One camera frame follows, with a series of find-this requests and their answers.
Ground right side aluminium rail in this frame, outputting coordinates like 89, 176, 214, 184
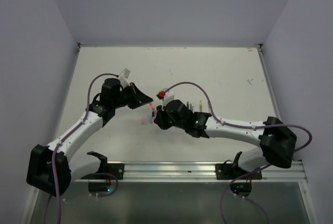
256, 43, 294, 161

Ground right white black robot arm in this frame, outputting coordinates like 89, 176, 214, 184
154, 100, 297, 179

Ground aluminium front rail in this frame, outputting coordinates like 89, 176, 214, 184
72, 159, 308, 182

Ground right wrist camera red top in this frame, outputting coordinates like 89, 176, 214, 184
156, 88, 174, 107

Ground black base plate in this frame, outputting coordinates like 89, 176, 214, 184
215, 163, 248, 180
81, 163, 124, 180

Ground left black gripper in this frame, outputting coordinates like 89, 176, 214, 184
112, 82, 151, 109

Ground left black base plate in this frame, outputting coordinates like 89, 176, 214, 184
81, 163, 124, 180

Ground orange highlighter pen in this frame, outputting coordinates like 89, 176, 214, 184
149, 103, 157, 115

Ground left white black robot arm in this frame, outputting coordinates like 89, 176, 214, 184
26, 78, 153, 196

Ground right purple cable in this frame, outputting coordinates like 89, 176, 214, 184
166, 81, 313, 224

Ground aluminium rail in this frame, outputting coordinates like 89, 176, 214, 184
72, 159, 308, 182
256, 43, 294, 161

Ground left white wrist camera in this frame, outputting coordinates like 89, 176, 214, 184
118, 69, 130, 88

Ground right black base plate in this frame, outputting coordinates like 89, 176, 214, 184
215, 163, 248, 180

